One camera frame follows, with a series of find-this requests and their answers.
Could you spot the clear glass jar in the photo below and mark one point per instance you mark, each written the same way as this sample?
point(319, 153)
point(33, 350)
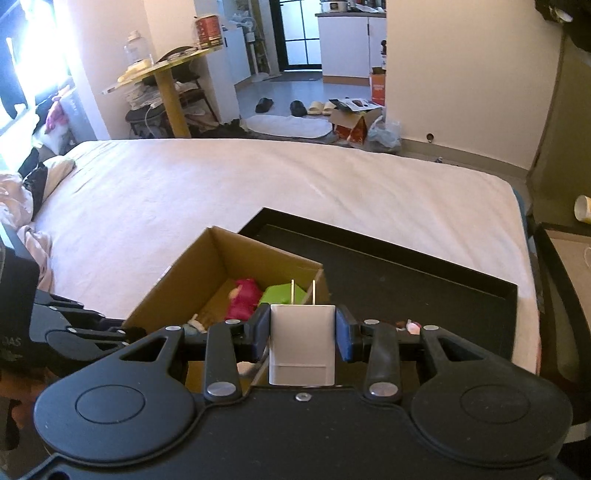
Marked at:
point(136, 48)

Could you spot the pile of clothes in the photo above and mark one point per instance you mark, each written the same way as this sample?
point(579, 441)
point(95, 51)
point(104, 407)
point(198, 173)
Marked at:
point(55, 115)

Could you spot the black chair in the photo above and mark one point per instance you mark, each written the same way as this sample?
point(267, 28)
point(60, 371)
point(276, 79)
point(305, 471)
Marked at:
point(147, 115)

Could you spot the pink toy figurine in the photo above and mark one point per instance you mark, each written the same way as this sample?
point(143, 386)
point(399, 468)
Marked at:
point(242, 297)

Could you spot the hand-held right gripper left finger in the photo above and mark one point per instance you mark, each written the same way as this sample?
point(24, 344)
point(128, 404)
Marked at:
point(261, 332)

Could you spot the yellow print paper cup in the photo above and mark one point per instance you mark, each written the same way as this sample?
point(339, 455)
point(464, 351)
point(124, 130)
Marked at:
point(583, 208)

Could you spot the orange paper bag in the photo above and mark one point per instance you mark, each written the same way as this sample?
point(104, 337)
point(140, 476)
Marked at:
point(377, 87)

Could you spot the red and white figurine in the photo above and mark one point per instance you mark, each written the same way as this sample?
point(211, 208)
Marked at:
point(196, 324)

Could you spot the brown wooden panel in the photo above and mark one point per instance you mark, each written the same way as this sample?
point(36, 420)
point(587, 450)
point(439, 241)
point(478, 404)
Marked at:
point(551, 120)

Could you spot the round yellow table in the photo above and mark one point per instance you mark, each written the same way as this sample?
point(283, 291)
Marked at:
point(171, 101)

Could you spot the black slipper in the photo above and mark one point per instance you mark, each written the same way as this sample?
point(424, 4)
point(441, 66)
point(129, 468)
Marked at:
point(298, 108)
point(264, 105)

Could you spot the white charger plug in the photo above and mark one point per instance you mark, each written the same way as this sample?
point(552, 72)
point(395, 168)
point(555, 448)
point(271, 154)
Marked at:
point(302, 341)

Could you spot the white plastic bag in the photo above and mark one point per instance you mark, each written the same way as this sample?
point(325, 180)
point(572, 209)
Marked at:
point(384, 134)

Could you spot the green plastic cup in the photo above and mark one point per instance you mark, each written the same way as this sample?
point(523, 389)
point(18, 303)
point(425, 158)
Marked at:
point(279, 295)

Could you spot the white floor mat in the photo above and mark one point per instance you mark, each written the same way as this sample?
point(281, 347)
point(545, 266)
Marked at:
point(288, 125)

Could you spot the beige pillow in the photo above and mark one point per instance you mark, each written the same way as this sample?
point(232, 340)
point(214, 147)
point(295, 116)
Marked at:
point(46, 177)

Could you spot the open cardboard floor box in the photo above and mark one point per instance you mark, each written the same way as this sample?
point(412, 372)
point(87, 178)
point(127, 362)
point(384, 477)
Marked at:
point(353, 122)

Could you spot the black-framed glass door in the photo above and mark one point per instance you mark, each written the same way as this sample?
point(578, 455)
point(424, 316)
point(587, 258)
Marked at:
point(295, 34)

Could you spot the beige slippers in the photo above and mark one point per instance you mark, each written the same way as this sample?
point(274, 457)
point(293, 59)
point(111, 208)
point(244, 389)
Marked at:
point(321, 107)

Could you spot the red canister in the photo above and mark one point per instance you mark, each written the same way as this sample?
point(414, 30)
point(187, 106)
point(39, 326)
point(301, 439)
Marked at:
point(209, 31)

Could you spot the white bed mattress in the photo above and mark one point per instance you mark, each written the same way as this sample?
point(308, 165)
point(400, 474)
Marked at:
point(231, 184)

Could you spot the brown cardboard box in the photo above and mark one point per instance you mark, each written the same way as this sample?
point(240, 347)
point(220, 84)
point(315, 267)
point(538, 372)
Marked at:
point(184, 286)

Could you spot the black tray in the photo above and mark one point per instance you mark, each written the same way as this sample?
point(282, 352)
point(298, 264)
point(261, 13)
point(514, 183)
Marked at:
point(415, 286)

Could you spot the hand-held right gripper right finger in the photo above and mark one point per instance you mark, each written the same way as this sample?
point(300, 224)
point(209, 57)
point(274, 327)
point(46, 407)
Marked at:
point(344, 334)

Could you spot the brown bear figurine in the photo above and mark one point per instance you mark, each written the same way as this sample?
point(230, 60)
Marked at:
point(400, 325)

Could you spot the white kitchen cabinet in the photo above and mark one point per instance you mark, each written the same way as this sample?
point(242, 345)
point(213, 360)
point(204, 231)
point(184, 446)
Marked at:
point(346, 46)

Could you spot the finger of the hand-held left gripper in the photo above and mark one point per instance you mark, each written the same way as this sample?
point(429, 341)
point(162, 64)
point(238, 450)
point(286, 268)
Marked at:
point(83, 323)

